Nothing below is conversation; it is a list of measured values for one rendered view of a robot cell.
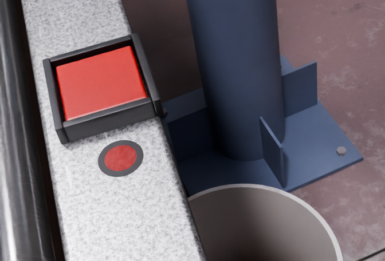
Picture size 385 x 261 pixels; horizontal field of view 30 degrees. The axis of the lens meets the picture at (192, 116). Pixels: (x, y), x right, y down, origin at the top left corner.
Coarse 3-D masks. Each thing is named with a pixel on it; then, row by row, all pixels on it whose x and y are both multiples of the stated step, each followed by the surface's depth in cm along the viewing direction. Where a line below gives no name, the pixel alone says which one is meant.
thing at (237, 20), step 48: (192, 0) 131; (240, 0) 127; (240, 48) 136; (192, 96) 177; (240, 96) 145; (288, 96) 163; (192, 144) 162; (240, 144) 157; (288, 144) 163; (336, 144) 161; (192, 192) 158; (288, 192) 155
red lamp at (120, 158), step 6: (114, 150) 50; (120, 150) 50; (126, 150) 50; (132, 150) 49; (108, 156) 49; (114, 156) 49; (120, 156) 49; (126, 156) 49; (132, 156) 49; (108, 162) 49; (114, 162) 49; (120, 162) 49; (126, 162) 49; (132, 162) 49; (114, 168) 49; (120, 168) 49; (126, 168) 48
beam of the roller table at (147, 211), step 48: (48, 0) 62; (96, 0) 61; (48, 48) 58; (48, 96) 54; (48, 144) 51; (96, 144) 50; (144, 144) 50; (96, 192) 48; (144, 192) 47; (96, 240) 45; (144, 240) 45; (192, 240) 44
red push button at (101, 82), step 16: (128, 48) 54; (64, 64) 54; (80, 64) 54; (96, 64) 54; (112, 64) 53; (128, 64) 53; (64, 80) 53; (80, 80) 53; (96, 80) 53; (112, 80) 52; (128, 80) 52; (64, 96) 52; (80, 96) 52; (96, 96) 51; (112, 96) 51; (128, 96) 51; (144, 96) 51; (64, 112) 51; (80, 112) 51
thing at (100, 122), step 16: (96, 48) 54; (112, 48) 55; (48, 64) 54; (144, 64) 53; (48, 80) 53; (96, 112) 50; (112, 112) 50; (128, 112) 50; (144, 112) 51; (160, 112) 51; (64, 128) 50; (80, 128) 50; (96, 128) 50; (112, 128) 51
